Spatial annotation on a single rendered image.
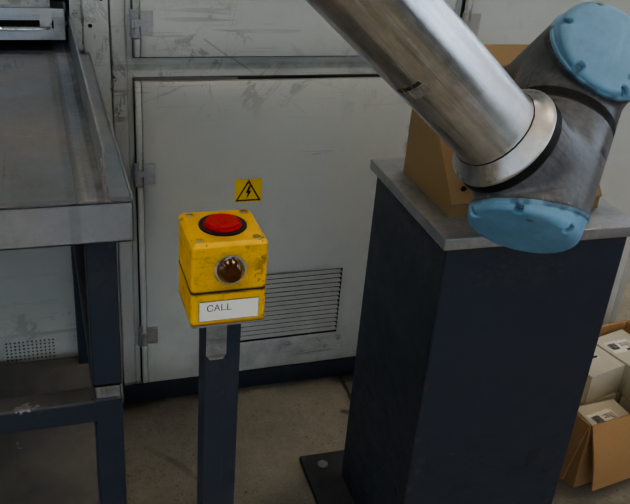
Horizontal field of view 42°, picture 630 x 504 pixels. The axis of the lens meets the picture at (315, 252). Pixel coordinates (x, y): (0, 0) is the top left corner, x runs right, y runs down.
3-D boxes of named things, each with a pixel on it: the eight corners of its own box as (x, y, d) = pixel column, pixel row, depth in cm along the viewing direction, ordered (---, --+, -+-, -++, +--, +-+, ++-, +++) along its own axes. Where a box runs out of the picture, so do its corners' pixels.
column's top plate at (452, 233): (536, 161, 159) (538, 151, 158) (639, 236, 132) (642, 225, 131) (369, 168, 149) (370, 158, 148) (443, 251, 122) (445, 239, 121)
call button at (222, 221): (245, 241, 86) (246, 227, 85) (207, 244, 84) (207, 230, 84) (236, 224, 89) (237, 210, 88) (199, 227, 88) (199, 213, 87)
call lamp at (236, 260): (249, 288, 85) (250, 259, 83) (216, 292, 83) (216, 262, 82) (245, 282, 86) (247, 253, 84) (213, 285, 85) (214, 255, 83)
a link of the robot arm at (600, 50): (600, 82, 128) (677, 24, 112) (570, 174, 122) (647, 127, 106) (516, 35, 126) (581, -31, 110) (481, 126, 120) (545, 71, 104)
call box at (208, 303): (265, 323, 89) (269, 238, 84) (190, 331, 86) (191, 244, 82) (247, 285, 95) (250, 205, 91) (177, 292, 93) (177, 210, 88)
